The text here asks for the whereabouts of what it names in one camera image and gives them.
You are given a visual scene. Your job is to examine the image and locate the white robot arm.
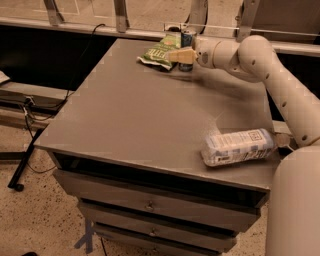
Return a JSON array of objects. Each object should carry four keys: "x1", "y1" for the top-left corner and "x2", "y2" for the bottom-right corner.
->
[{"x1": 166, "y1": 35, "x2": 320, "y2": 256}]

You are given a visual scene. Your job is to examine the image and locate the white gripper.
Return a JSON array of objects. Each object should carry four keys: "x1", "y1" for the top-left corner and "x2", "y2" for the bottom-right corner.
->
[{"x1": 166, "y1": 38, "x2": 220, "y2": 69}]

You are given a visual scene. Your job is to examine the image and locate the top grey drawer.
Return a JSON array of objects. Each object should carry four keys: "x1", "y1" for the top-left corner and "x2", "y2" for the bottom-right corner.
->
[{"x1": 53, "y1": 169, "x2": 260, "y2": 232}]

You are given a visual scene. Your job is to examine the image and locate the grey drawer cabinet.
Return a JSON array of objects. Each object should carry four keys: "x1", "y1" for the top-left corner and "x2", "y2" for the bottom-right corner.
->
[{"x1": 34, "y1": 38, "x2": 287, "y2": 256}]

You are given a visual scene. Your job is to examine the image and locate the white blue plastic bottle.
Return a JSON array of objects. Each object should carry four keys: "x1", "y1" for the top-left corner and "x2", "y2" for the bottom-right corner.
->
[{"x1": 201, "y1": 128, "x2": 276, "y2": 167}]

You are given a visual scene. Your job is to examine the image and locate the middle grey drawer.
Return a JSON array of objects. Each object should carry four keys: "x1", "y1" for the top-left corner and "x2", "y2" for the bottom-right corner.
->
[{"x1": 78, "y1": 201, "x2": 238, "y2": 253}]

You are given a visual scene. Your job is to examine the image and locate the green jalapeno chip bag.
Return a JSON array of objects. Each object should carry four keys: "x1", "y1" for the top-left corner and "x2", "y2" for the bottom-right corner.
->
[{"x1": 138, "y1": 34, "x2": 181, "y2": 71}]

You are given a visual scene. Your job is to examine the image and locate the black stand leg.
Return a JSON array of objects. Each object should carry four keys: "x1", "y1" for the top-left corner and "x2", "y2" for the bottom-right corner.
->
[{"x1": 8, "y1": 129, "x2": 43, "y2": 192}]

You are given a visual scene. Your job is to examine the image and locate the metal railing frame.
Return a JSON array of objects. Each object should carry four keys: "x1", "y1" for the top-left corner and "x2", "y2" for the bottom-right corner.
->
[{"x1": 0, "y1": 0, "x2": 320, "y2": 57}]

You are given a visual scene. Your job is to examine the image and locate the redbull can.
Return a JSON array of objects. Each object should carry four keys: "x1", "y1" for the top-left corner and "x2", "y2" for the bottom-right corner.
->
[{"x1": 179, "y1": 29, "x2": 197, "y2": 72}]

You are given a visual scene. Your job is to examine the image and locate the grey drawer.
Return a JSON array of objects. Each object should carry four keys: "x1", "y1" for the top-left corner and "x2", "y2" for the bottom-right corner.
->
[
  {"x1": 53, "y1": 169, "x2": 260, "y2": 232},
  {"x1": 78, "y1": 201, "x2": 238, "y2": 253},
  {"x1": 93, "y1": 223, "x2": 221, "y2": 256}
]

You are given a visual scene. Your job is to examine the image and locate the black cable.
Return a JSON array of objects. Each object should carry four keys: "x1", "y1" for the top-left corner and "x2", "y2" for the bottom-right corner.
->
[{"x1": 19, "y1": 96, "x2": 66, "y2": 174}]

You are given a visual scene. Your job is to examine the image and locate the bottom grey drawer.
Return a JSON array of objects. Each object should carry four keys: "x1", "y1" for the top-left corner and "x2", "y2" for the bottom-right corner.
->
[{"x1": 93, "y1": 223, "x2": 221, "y2": 256}]

